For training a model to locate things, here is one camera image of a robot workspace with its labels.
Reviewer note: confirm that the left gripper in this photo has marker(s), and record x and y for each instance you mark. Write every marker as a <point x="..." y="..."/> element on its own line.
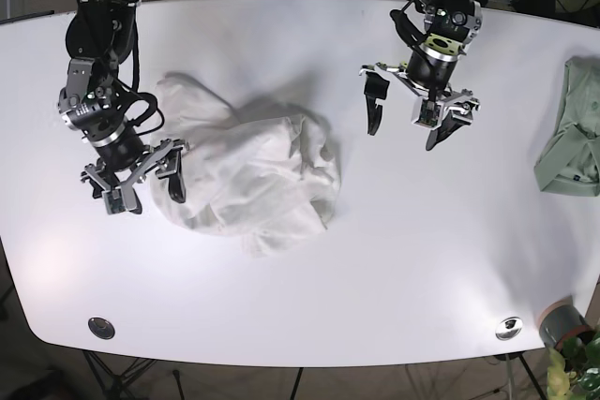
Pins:
<point x="435" y="55"/>

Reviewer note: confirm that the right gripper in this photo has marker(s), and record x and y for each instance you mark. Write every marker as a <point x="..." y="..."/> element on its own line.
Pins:
<point x="107" y="113"/>

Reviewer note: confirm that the white printed T-shirt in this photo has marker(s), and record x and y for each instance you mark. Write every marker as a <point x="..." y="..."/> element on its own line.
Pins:
<point x="272" y="182"/>

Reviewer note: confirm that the green polo shirt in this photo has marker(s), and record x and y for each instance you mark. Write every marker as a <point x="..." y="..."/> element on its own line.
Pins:
<point x="569" y="163"/>

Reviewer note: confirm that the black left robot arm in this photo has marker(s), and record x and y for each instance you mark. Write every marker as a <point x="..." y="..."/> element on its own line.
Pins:
<point x="418" y="9"/>

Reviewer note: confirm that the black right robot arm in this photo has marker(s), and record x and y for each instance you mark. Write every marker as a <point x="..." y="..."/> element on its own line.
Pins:
<point x="106" y="31"/>

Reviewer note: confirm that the left silver table grommet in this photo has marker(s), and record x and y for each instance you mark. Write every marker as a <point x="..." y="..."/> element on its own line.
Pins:
<point x="101" y="328"/>

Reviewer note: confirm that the silver table grommet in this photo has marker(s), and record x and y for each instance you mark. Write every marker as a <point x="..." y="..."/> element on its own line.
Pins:
<point x="101" y="328"/>
<point x="508" y="328"/>

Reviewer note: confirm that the right silver table grommet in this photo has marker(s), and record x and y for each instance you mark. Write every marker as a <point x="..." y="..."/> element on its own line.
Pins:
<point x="508" y="328"/>

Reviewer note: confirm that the grey plant pot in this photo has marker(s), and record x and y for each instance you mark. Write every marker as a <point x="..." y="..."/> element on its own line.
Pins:
<point x="561" y="321"/>

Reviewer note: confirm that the green potted plant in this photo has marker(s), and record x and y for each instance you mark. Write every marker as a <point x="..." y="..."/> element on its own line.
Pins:
<point x="573" y="371"/>

